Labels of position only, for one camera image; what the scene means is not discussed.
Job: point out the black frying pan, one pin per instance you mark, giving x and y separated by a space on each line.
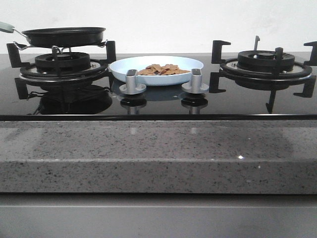
63 37

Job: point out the chrome wire pan rack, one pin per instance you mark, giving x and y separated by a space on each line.
22 47

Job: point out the black glass cooktop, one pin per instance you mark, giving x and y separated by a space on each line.
227 99

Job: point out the black burner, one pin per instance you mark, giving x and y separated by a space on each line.
264 61
68 62

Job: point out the grey cabinet front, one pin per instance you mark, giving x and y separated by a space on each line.
157 216

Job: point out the brown meat pieces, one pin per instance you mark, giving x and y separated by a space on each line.
156 69

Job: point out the silver stove knob left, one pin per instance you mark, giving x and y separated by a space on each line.
132 86

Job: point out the black pan support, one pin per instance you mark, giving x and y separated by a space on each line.
302 73
63 86

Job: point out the black burner left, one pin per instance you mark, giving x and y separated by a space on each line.
68 62

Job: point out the black pan support right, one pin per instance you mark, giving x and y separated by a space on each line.
302 73

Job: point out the silver stove knob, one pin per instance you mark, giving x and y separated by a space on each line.
195 85
132 86

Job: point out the light blue plate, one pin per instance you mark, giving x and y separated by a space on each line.
120 67

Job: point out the black burner right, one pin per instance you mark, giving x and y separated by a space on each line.
264 61

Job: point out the silver stove knob right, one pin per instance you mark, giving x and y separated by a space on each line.
195 85

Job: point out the black pan support left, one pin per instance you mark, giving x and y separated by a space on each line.
63 86

